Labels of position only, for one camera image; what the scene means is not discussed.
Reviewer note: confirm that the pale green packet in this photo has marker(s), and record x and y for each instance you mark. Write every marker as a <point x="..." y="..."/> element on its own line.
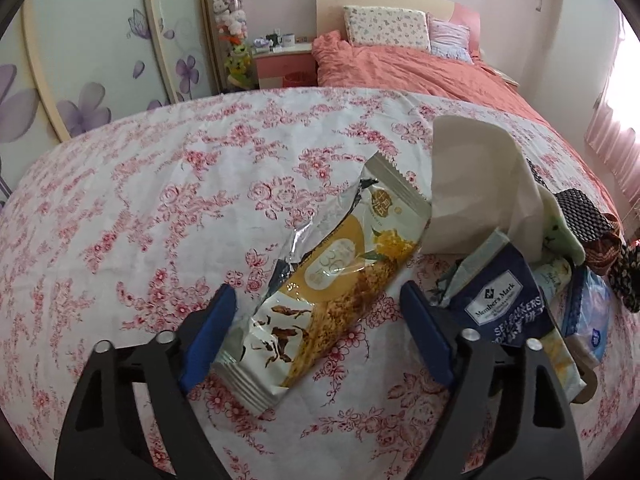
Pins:
<point x="552" y="277"/>

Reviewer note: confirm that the white mug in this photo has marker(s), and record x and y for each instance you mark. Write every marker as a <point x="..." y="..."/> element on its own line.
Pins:
<point x="287" y="40"/>

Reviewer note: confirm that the pink floral tablecloth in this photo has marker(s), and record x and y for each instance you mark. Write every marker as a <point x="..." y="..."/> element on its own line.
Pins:
<point x="150" y="210"/>

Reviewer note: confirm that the navy cracker packet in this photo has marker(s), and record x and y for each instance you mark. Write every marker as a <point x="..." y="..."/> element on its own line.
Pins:
<point x="505" y="295"/>

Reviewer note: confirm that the pink nightstand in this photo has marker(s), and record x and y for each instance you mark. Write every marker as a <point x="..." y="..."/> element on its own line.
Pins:
<point x="505" y="76"/>
<point x="285" y="65"/>

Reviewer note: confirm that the striped pink pillow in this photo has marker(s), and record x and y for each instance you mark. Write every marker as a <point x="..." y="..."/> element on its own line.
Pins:
<point x="450" y="40"/>

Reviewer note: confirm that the pink curtain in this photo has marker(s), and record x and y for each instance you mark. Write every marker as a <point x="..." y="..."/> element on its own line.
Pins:
<point x="615" y="135"/>

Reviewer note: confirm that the sliding wardrobe with purple flowers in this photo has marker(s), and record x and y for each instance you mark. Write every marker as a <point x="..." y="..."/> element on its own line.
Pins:
<point x="75" y="60"/>

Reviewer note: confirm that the black mug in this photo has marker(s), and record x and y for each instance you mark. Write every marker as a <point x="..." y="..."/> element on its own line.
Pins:
<point x="272" y="40"/>

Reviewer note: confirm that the pale green printed cloth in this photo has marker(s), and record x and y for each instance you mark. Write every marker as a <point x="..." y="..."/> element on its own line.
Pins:
<point x="562" y="232"/>

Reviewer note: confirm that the clear plush toy display tube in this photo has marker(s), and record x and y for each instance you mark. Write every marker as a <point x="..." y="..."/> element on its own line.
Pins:
<point x="232" y="25"/>

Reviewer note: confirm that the yellow white snack wrapper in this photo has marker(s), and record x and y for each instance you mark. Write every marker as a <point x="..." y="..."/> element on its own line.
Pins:
<point x="320" y="280"/>

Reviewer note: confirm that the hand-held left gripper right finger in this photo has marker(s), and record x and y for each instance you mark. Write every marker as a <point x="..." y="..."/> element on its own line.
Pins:
<point x="425" y="330"/>

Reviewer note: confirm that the dark floral cloth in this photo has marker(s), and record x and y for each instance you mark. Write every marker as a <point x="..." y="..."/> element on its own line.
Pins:
<point x="627" y="280"/>

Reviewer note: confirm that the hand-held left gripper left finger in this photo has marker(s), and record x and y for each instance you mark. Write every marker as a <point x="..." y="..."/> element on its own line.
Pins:
<point x="210" y="330"/>

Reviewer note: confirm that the floral print pillow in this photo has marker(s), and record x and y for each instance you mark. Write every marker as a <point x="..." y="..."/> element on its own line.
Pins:
<point x="385" y="27"/>

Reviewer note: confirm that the bed with salmon duvet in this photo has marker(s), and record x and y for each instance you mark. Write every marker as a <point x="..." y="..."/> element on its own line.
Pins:
<point x="425" y="75"/>

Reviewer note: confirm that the black dotted cloth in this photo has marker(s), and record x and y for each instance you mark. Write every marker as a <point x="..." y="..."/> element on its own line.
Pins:
<point x="580" y="215"/>

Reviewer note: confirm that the white paper tissue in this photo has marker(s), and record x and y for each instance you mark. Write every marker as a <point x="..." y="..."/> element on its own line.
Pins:
<point x="480" y="180"/>

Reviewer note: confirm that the blue tissue pack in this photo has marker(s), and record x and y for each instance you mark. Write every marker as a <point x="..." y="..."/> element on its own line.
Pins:
<point x="590" y="320"/>

